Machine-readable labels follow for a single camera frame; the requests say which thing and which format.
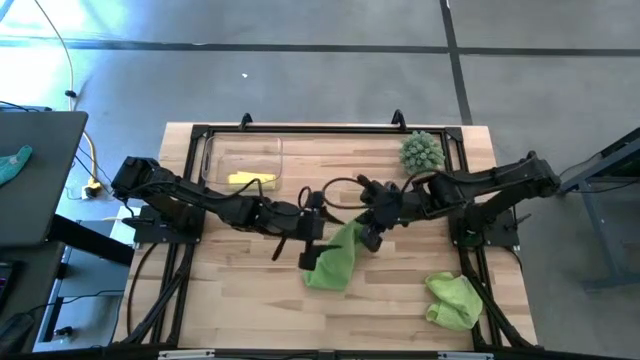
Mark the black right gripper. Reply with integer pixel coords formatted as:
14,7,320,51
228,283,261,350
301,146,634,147
356,174,420,254

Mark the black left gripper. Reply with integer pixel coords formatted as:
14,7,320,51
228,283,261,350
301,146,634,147
258,188,347,272

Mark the yellow microfiber towel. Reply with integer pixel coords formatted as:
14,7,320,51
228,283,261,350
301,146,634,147
227,170,278,193

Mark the clear plastic basket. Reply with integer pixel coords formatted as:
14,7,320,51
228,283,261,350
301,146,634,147
200,134,285,193

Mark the light green microfiber towel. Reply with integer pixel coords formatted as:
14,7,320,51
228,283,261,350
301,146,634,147
424,271,485,333

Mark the artificial potted plant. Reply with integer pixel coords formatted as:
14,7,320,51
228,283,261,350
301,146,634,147
398,130,446,177

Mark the black desk crossbar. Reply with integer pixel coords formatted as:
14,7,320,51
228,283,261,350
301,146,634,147
47,213,136,267

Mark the black grey equipment stand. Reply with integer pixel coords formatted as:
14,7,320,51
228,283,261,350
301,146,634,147
551,127,640,200

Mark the dark grey side desk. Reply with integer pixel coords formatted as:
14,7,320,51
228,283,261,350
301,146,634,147
0,110,90,250

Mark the teal cloth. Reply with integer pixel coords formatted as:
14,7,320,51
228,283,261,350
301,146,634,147
0,144,34,189

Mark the black left camera cable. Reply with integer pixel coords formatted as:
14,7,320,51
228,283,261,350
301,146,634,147
269,184,315,264

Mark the black camera cable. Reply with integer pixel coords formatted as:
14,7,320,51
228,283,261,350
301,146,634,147
269,184,315,264
321,176,416,211

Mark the black right camera cable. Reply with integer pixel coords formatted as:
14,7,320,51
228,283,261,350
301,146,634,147
321,176,416,211

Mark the black aluminium table frame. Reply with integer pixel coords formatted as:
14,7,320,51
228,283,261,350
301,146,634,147
115,122,540,354

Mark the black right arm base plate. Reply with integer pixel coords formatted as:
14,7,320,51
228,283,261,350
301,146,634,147
448,207,521,249

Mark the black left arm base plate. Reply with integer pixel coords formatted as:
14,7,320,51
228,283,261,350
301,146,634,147
133,204,206,245

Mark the silver edge bracket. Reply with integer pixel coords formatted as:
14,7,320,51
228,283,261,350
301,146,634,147
437,351,496,360
157,349,217,360

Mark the yellow power cable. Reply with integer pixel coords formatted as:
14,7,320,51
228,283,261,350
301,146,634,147
81,130,105,200

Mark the white floor cable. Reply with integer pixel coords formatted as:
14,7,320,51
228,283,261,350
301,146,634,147
32,0,77,112

